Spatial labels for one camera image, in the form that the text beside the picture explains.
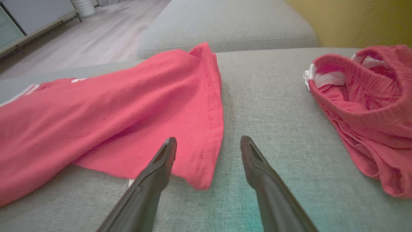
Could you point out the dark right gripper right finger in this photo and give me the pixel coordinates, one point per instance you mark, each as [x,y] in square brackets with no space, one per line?
[273,199]

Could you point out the grey low cabinet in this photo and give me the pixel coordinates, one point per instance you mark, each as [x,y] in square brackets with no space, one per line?
[35,16]

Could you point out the red Bulls basketball shorts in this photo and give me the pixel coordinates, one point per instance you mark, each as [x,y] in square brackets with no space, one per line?
[370,116]

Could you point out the white ribbed bin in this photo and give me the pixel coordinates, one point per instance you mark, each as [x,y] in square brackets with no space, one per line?
[84,7]

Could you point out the red basketball jersey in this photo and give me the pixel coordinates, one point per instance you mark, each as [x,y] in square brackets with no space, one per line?
[112,112]

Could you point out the small grey sofa cushion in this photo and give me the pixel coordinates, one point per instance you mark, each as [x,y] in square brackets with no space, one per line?
[225,25]

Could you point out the large grey fabric sofa seat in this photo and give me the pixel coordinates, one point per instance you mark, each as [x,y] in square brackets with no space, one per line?
[273,129]

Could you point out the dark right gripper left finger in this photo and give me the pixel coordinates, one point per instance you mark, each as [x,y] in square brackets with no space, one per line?
[145,193]

